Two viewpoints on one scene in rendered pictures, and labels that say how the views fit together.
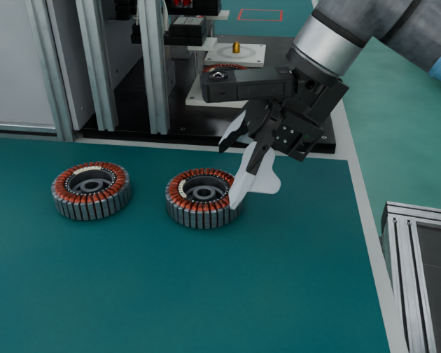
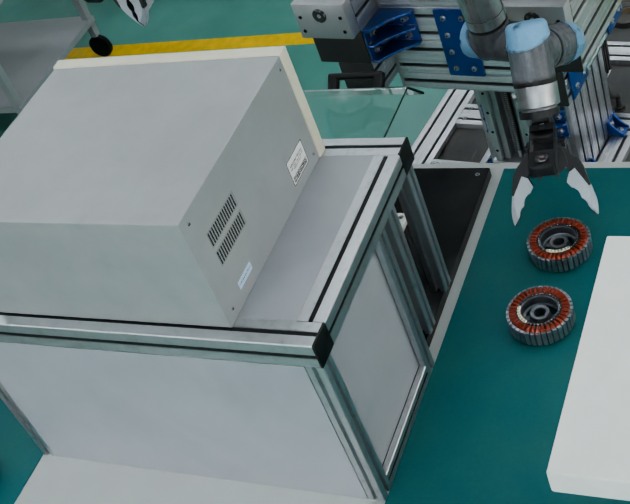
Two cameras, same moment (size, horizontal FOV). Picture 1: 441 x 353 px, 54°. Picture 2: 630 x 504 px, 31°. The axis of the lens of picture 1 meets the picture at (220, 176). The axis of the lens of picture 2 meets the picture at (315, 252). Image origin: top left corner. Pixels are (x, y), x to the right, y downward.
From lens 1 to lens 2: 1.82 m
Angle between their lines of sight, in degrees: 48
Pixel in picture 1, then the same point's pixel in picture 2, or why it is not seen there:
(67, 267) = not seen: hidden behind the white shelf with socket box
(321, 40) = (553, 91)
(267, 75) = (546, 134)
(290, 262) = not seen: outside the picture
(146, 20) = (418, 205)
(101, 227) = (582, 310)
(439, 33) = (572, 42)
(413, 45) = (567, 57)
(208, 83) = (553, 162)
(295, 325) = not seen: outside the picture
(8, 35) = (383, 323)
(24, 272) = not seen: outside the picture
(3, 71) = (389, 363)
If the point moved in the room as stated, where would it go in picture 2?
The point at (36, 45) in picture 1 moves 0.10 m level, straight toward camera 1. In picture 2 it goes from (403, 303) to (463, 282)
